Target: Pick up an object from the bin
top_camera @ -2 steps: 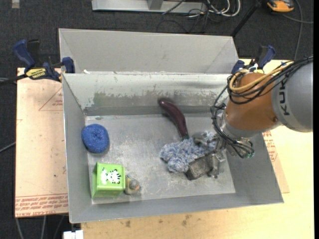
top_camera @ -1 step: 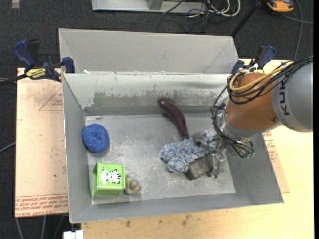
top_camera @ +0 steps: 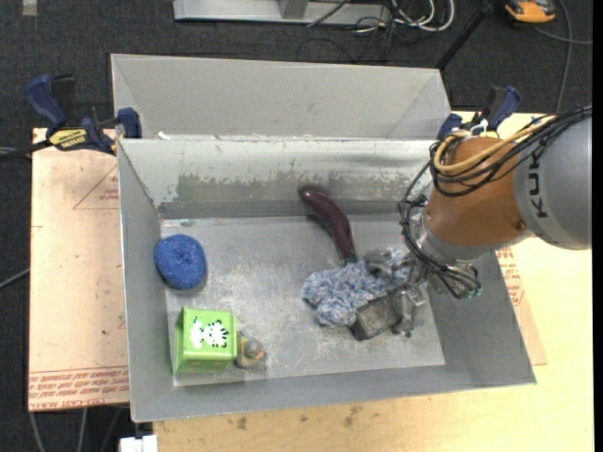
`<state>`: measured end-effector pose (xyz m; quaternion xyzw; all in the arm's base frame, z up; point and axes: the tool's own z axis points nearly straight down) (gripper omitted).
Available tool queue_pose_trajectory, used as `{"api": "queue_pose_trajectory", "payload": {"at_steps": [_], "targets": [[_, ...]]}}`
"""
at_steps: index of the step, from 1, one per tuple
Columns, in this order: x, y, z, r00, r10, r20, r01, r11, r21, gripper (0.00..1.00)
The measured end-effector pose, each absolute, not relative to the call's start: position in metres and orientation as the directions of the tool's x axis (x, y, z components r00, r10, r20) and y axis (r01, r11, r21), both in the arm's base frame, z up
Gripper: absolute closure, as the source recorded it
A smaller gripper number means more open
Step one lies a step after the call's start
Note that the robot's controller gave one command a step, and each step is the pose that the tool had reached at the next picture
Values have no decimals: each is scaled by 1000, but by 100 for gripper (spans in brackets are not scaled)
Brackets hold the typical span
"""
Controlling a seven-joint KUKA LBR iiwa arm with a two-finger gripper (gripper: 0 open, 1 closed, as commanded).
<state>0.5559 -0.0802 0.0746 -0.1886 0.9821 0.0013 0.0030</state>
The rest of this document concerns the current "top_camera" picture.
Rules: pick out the small grey and orange toy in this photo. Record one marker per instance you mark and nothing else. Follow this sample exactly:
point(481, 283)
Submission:
point(249, 351)

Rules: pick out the purple toy eggplant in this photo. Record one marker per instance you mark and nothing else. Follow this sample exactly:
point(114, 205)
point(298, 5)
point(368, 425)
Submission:
point(332, 219)

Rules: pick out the blue round scrubber sponge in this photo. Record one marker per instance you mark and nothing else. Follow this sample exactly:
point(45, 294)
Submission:
point(180, 262)

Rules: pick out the blue and white knitted cloth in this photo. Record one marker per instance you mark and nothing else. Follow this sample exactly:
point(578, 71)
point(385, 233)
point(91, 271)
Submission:
point(337, 290)

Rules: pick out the grey rectangular block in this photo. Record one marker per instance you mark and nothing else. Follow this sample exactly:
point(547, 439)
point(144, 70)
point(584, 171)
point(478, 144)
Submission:
point(374, 320)

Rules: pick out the green box with tiger print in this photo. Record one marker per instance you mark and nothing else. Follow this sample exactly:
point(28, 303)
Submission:
point(205, 342)

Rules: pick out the brown cardboard board, red print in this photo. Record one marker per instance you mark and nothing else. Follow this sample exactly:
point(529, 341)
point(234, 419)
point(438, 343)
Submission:
point(70, 252)

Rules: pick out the grey metal bin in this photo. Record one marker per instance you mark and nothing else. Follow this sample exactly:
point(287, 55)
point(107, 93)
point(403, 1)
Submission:
point(282, 271)

